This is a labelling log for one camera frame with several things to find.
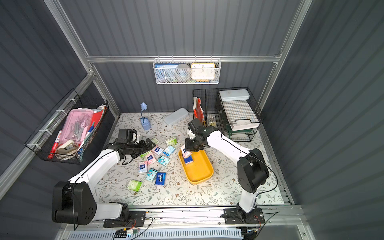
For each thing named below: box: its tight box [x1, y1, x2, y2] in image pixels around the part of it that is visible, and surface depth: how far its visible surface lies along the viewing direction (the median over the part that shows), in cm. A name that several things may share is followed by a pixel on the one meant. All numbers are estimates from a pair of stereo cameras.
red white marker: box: [47, 130, 62, 159], surface depth 65 cm
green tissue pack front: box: [126, 179, 143, 192], surface depth 84 cm
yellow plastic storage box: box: [178, 149, 214, 184], surface depth 93 cm
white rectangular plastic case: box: [163, 107, 190, 126], surface depth 120 cm
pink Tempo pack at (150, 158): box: [145, 152, 157, 165], surface depth 95 cm
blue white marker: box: [77, 121, 95, 156], surface depth 67 cm
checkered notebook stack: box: [222, 99, 261, 132], surface depth 93 cm
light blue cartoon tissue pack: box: [162, 145, 176, 157], surface depth 98 cm
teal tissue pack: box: [144, 167, 159, 182], surface depth 88 cm
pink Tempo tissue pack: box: [138, 161, 148, 174], surface depth 91 cm
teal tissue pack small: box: [156, 154, 171, 167], surface depth 93 cm
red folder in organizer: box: [193, 96, 205, 121], surface depth 111 cm
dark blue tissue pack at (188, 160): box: [183, 155, 194, 165], surface depth 93 cm
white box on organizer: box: [219, 89, 250, 102], surface depth 102 cm
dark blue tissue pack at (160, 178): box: [155, 172, 167, 186], surface depth 86 cm
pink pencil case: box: [59, 109, 94, 144], surface depth 73 cm
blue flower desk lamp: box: [139, 102, 151, 131], surface depth 107 cm
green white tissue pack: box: [165, 137, 178, 147], surface depth 101 cm
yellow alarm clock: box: [191, 63, 216, 82], surface depth 90 cm
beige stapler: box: [56, 139, 79, 155], surface depth 65 cm
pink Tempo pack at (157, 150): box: [151, 145, 164, 155], surface depth 98 cm
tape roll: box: [174, 63, 192, 83], surface depth 88 cm
